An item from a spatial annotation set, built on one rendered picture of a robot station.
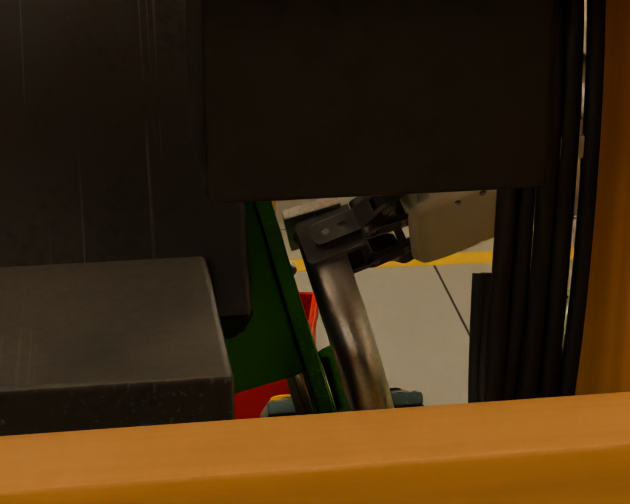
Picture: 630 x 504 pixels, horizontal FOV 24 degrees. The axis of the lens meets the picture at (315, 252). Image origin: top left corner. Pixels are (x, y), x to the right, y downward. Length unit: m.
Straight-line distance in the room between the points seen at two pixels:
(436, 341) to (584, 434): 3.12
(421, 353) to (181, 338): 2.90
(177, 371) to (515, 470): 0.22
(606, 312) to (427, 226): 0.26
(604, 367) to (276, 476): 0.20
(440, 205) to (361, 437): 0.34
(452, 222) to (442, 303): 3.02
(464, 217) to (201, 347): 0.25
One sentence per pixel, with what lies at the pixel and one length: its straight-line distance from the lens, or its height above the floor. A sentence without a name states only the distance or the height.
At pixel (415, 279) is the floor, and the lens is 4.16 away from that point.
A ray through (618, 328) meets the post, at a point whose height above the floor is 1.29.
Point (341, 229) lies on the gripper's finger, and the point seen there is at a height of 1.24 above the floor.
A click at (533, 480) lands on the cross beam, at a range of 0.65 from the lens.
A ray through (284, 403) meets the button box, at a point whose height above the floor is 0.95.
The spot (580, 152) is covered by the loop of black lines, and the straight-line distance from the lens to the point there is 0.74.
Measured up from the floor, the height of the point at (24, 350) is 1.24.
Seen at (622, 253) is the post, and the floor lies 1.33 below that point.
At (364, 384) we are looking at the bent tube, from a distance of 0.97.
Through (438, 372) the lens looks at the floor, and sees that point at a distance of 3.61.
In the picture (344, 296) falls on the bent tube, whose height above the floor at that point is 1.20.
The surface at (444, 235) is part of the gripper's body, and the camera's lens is 1.00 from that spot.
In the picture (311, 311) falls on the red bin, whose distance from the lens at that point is 1.65.
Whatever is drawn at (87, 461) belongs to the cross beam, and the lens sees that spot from 0.63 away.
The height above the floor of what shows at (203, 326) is 1.24.
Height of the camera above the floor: 1.58
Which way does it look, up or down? 21 degrees down
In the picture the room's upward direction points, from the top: straight up
